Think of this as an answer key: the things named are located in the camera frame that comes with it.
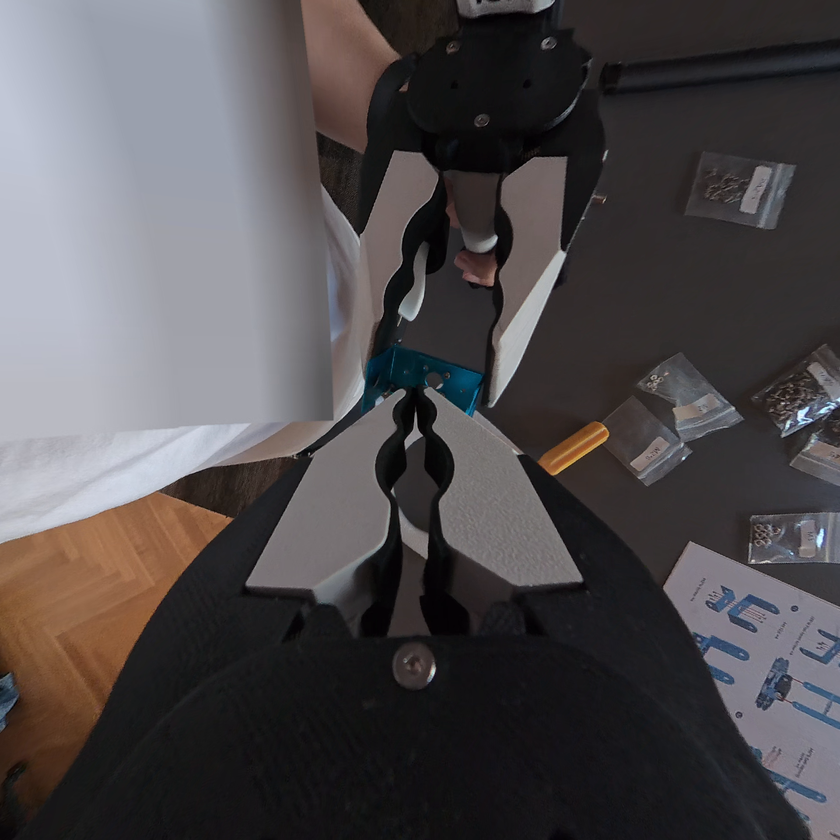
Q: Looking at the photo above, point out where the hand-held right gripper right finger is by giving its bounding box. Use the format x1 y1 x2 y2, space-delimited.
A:
416 387 585 636

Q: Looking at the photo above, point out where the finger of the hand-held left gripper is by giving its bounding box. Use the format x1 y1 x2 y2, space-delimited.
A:
360 151 452 368
484 152 571 406

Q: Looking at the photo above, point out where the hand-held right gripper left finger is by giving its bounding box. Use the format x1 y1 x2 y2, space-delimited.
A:
246 387 416 636

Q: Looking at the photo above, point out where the blue metal u-shaped bracket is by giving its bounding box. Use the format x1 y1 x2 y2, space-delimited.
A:
361 346 488 416

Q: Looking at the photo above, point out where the person's left forearm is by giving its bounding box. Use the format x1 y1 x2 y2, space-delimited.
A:
302 0 411 155

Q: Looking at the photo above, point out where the dark grey desk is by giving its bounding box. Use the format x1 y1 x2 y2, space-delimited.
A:
157 0 840 840

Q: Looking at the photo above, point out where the person's left hand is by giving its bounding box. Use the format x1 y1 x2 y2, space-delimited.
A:
453 251 500 290

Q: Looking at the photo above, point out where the clear zip bag white label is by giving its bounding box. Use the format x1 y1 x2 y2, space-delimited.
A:
602 395 692 487
791 420 840 487

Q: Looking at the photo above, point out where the person in white t-shirt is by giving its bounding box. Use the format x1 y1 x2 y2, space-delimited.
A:
0 180 368 546

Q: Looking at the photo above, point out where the clear zip bag of screws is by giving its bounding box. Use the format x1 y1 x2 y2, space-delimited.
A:
684 152 796 229
751 344 840 437

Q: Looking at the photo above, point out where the clear zip bag of nuts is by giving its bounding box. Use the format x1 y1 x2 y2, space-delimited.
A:
637 353 744 442

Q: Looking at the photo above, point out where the black tube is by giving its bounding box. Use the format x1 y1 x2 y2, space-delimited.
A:
602 39 840 96

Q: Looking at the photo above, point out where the printed instruction sheet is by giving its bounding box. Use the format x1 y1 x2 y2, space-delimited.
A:
663 541 840 840

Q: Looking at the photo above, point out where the clear zip bag of washers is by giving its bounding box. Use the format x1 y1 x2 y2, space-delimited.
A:
749 513 840 565

